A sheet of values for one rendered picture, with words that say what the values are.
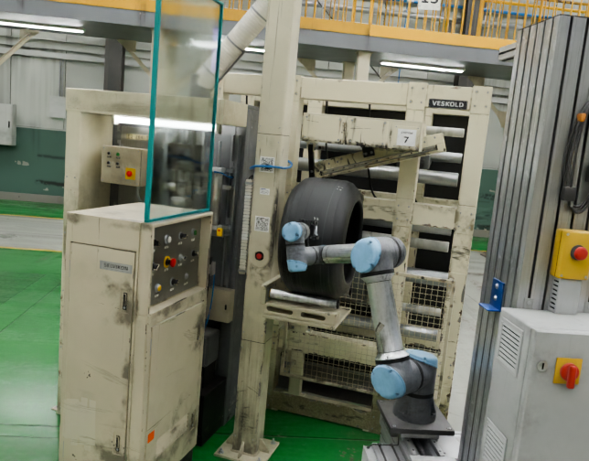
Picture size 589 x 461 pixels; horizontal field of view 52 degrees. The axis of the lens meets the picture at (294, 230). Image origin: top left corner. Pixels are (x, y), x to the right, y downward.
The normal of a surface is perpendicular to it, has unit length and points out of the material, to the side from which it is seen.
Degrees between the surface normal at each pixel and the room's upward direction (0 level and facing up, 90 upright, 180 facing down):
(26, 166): 90
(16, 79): 90
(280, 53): 90
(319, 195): 40
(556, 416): 90
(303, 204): 52
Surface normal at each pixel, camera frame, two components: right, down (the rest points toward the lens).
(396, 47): 0.08, 0.16
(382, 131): -0.30, 0.11
